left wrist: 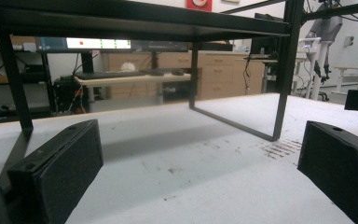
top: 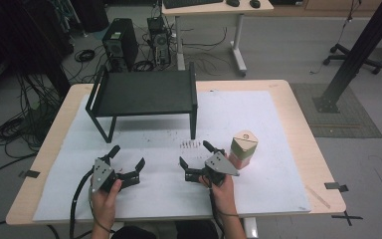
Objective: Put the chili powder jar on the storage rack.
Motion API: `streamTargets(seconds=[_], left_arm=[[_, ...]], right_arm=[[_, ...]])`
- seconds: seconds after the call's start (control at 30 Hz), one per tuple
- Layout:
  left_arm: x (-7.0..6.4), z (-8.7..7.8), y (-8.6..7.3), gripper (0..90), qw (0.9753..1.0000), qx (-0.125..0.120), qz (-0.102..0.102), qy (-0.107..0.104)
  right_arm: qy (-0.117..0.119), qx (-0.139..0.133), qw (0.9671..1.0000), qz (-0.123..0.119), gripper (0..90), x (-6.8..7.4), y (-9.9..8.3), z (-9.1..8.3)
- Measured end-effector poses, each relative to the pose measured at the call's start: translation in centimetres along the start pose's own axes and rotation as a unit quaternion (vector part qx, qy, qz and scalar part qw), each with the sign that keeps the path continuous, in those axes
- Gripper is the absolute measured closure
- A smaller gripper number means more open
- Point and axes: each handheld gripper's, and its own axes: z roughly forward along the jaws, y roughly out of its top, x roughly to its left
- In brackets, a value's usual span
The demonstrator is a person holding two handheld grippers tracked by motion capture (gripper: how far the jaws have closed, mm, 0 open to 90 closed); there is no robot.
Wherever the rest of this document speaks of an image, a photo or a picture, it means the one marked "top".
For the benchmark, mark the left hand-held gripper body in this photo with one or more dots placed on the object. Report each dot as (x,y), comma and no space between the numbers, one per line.
(101,171)

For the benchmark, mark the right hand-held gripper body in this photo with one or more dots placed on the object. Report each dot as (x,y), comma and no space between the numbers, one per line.
(220,164)

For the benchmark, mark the tan green pink triangular box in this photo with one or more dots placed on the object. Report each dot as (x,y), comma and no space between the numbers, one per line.
(243,149)

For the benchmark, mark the black metal shelf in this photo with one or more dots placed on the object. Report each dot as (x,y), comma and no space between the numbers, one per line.
(146,93)

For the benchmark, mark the person's right hand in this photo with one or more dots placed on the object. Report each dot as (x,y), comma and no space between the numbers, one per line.
(225,195)

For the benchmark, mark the person's left hand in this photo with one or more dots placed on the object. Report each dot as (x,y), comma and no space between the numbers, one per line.
(103,205)

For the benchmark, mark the white foam mat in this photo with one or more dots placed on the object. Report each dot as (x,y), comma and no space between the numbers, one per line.
(262,166)

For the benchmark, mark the person's dark trousers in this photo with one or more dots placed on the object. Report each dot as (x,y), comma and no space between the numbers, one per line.
(192,230)

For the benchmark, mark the black tape piece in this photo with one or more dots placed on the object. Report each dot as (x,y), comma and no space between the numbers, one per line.
(335,186)
(31,173)

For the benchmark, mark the white table leg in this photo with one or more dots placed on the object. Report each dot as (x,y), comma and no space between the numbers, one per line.
(250,229)

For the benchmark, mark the black computer tower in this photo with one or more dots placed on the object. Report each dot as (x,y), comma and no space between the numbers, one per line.
(119,43)

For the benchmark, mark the open computer tower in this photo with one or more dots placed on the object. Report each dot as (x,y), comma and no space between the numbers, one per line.
(159,41)

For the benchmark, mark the grey floor mat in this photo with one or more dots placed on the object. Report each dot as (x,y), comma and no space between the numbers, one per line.
(344,116)

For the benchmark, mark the white desk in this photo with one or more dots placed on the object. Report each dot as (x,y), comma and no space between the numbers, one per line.
(212,10)

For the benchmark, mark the black curtain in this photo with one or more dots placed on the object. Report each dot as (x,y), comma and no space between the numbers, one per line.
(23,40)

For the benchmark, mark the black keyboard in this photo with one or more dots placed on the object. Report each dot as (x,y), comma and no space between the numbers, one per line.
(192,2)

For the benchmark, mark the black computer mouse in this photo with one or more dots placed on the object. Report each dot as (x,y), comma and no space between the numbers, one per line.
(255,3)
(233,2)

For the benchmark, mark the black office chair base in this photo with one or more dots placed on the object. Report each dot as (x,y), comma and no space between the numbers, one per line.
(344,53)

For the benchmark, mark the black metal post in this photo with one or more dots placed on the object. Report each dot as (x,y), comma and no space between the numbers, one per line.
(358,49)

